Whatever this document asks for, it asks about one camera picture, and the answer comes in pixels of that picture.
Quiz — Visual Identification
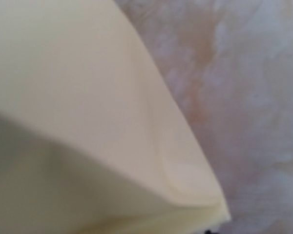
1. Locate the beige paper bag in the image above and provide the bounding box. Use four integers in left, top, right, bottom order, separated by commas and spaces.
0, 0, 230, 234

